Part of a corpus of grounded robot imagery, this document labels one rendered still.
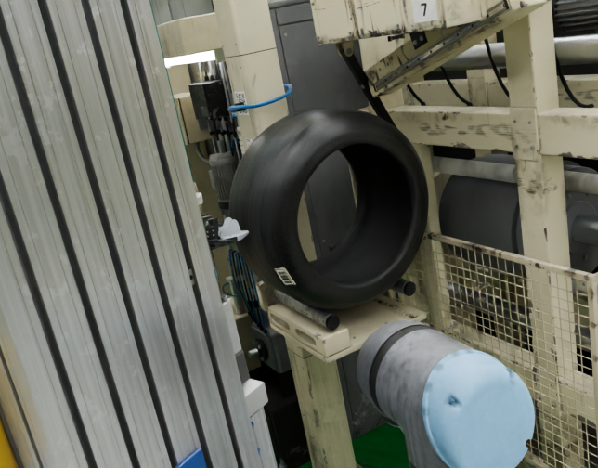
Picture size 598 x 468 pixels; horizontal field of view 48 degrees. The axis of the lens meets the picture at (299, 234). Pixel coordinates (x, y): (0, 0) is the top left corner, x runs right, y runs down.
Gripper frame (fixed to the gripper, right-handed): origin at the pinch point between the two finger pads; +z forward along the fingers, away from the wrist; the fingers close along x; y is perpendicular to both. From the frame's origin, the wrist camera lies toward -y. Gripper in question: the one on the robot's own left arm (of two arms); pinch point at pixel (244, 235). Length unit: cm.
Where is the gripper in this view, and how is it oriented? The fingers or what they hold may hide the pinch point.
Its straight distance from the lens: 185.8
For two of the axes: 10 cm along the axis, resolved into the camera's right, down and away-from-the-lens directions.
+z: 8.7, -1.9, 4.6
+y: -0.8, -9.6, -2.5
